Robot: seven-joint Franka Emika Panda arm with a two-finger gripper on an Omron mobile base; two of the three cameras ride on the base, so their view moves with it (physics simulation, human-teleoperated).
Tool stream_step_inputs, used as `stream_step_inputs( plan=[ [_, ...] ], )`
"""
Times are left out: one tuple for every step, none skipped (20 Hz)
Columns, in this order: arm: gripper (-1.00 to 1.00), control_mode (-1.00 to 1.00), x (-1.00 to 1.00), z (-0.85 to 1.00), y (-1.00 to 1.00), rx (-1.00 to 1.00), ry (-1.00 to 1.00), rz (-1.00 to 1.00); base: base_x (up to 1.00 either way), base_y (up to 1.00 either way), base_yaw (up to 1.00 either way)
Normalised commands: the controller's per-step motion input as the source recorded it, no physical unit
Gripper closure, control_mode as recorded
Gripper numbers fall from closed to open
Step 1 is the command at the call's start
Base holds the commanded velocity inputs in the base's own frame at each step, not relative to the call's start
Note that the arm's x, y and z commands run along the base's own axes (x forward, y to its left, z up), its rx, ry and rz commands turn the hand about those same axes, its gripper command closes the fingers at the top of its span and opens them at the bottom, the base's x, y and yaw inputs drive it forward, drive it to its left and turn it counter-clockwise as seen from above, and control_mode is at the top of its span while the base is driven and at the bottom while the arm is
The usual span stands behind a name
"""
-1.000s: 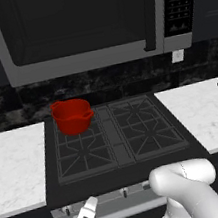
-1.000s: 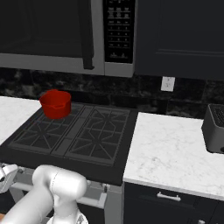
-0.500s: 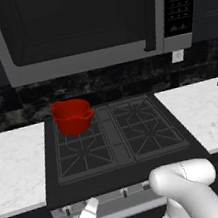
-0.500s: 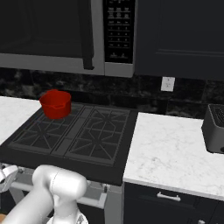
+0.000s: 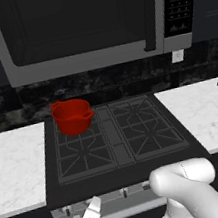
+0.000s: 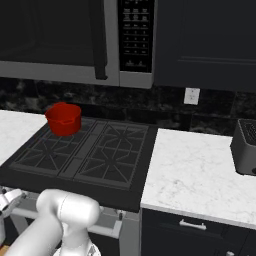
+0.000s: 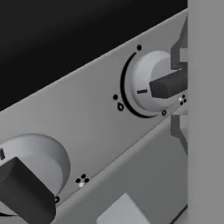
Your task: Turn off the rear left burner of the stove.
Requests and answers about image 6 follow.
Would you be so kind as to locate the small stove knob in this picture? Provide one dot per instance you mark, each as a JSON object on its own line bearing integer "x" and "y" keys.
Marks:
{"x": 120, "y": 215}

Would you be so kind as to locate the dark grey toaster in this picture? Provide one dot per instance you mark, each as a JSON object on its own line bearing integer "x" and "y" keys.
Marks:
{"x": 245, "y": 153}

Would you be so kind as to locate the dark drawer front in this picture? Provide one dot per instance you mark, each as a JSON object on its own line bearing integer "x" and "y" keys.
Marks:
{"x": 166, "y": 236}

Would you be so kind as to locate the dark cupboard door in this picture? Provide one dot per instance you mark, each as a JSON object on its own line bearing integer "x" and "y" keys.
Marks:
{"x": 206, "y": 40}

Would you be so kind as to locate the red cooking pot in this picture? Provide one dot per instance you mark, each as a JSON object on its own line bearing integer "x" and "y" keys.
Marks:
{"x": 64, "y": 123}

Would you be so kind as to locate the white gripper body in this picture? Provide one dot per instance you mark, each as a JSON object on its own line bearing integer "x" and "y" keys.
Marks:
{"x": 15, "y": 195}

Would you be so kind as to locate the black gas stove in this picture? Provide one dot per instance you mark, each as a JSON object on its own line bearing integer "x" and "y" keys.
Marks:
{"x": 110, "y": 156}

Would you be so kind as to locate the microwave door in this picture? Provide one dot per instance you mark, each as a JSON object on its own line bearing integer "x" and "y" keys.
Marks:
{"x": 43, "y": 33}

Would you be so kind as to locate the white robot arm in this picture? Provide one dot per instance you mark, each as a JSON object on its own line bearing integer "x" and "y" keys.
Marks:
{"x": 66, "y": 213}

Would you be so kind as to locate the silver black microwave oven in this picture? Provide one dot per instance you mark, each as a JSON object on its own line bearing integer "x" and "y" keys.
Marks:
{"x": 133, "y": 40}

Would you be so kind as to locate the white wall socket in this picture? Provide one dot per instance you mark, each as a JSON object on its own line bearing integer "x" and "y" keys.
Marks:
{"x": 192, "y": 96}

